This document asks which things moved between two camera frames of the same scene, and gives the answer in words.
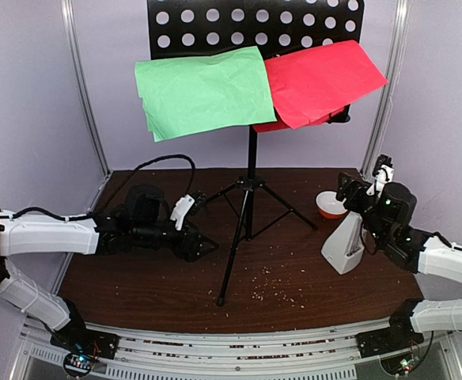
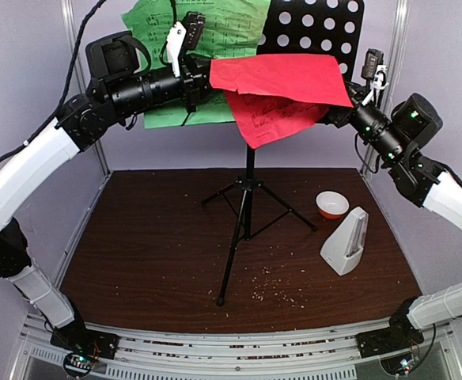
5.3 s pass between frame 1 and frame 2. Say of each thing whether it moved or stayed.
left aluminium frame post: stayed
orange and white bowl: stayed
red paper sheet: moved
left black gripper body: moved
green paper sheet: moved
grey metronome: stayed
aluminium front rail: stayed
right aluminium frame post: stayed
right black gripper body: moved
